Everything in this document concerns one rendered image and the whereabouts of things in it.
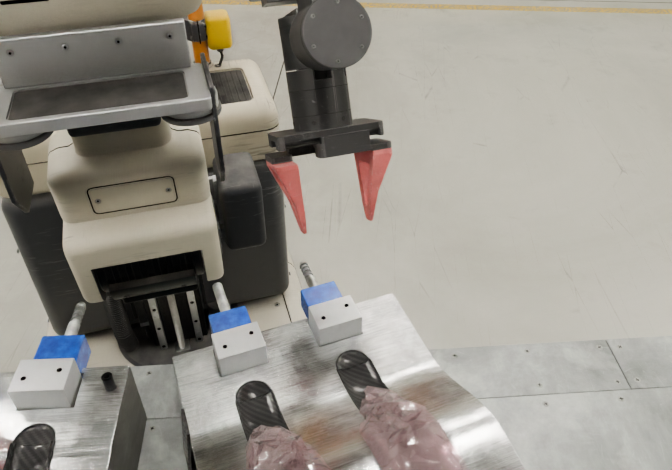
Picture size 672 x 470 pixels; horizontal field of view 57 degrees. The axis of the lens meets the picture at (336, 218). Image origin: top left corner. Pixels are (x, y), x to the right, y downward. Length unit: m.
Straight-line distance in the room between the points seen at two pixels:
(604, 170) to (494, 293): 0.87
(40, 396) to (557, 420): 0.52
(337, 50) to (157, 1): 0.36
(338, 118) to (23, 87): 0.42
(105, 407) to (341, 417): 0.22
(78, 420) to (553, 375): 0.50
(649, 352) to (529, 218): 1.51
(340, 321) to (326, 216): 1.55
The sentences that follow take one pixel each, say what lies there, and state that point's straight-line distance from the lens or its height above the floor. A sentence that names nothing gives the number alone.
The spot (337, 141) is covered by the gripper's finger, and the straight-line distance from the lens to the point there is 0.57.
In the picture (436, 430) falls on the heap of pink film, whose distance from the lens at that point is 0.57.
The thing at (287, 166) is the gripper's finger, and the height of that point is 1.07.
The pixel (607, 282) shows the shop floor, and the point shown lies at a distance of 2.14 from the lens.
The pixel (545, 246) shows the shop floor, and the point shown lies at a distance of 2.20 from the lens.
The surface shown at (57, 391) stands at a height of 0.91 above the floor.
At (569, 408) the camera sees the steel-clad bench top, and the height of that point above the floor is 0.80.
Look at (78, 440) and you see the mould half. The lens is 0.62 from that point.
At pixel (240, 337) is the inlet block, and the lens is 0.67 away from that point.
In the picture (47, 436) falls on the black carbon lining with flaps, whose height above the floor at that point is 0.89.
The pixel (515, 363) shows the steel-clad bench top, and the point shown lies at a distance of 0.77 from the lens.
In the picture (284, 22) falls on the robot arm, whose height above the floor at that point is 1.17.
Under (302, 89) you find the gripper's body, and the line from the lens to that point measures 0.58.
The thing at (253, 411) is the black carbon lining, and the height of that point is 0.85.
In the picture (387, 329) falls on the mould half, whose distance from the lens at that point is 0.70.
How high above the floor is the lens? 1.39
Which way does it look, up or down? 39 degrees down
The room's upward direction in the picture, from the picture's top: straight up
